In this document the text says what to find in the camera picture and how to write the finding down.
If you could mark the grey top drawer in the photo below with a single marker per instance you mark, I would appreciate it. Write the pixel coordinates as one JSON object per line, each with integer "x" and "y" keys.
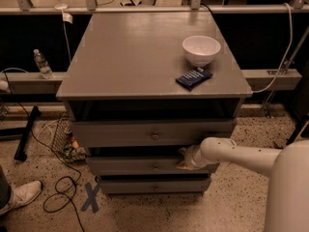
{"x": 149, "y": 133}

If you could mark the dark blue snack packet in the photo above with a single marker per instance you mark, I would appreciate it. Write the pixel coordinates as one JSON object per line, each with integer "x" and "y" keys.
{"x": 193, "y": 78}

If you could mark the grey drawer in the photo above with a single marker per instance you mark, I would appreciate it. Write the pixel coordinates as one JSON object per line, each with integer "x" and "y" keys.
{"x": 147, "y": 165}
{"x": 154, "y": 185}
{"x": 149, "y": 133}

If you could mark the wire basket with items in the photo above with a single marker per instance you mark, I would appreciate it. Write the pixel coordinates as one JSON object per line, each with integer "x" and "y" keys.
{"x": 65, "y": 144}

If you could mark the white bowl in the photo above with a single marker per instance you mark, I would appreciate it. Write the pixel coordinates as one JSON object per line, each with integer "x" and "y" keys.
{"x": 200, "y": 50}

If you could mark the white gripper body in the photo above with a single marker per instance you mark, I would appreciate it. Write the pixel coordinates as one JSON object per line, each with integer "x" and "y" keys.
{"x": 194, "y": 159}

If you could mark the black stand leg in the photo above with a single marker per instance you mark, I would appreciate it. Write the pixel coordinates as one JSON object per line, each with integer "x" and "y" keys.
{"x": 20, "y": 154}

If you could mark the white sneaker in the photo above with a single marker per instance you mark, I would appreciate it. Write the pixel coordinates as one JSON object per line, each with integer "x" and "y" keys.
{"x": 13, "y": 198}

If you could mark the white lamp with cord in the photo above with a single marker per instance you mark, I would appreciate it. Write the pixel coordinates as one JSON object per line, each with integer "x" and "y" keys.
{"x": 67, "y": 18}

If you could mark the clear plastic water bottle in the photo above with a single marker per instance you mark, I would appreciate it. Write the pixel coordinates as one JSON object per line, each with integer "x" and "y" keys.
{"x": 42, "y": 64}

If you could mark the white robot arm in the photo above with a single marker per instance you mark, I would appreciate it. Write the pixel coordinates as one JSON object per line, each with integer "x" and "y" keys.
{"x": 287, "y": 169}

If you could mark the grey bottom drawer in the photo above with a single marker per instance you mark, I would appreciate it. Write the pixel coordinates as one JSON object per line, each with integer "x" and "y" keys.
{"x": 154, "y": 185}

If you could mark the grey drawer cabinet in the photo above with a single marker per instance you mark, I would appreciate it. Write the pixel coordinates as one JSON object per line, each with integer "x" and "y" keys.
{"x": 125, "y": 69}

